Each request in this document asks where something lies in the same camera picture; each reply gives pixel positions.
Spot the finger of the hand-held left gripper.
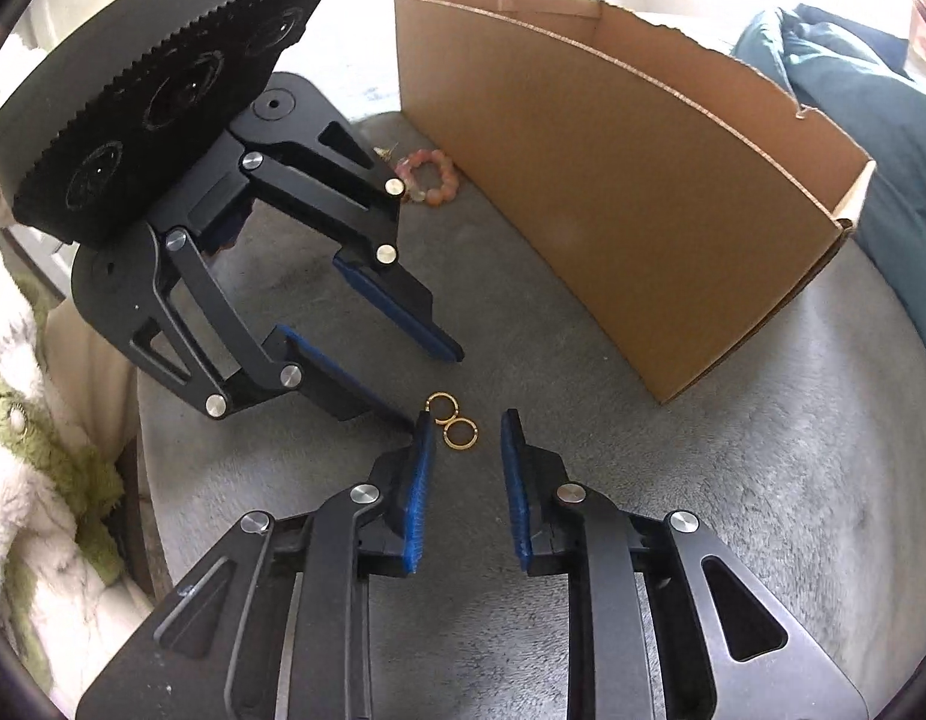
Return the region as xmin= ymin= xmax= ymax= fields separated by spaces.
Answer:
xmin=238 ymin=101 xmax=464 ymax=365
xmin=128 ymin=229 xmax=417 ymax=428

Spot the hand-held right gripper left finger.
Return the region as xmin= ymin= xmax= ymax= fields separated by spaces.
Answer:
xmin=76 ymin=411 xmax=437 ymax=720

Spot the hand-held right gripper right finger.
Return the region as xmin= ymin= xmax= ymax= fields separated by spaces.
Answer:
xmin=500 ymin=409 xmax=873 ymax=720

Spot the pink beaded bracelet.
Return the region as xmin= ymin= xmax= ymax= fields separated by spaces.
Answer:
xmin=394 ymin=150 xmax=461 ymax=208

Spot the brown cardboard box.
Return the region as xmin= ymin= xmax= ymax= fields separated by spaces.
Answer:
xmin=394 ymin=0 xmax=878 ymax=406

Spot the person's leg in white trousers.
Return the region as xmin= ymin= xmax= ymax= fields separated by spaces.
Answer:
xmin=46 ymin=292 xmax=137 ymax=466

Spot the person's white green fleece robe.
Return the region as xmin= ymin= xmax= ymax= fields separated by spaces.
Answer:
xmin=0 ymin=30 xmax=156 ymax=691

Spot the blue duvet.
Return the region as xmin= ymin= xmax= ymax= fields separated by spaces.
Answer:
xmin=733 ymin=4 xmax=926 ymax=361

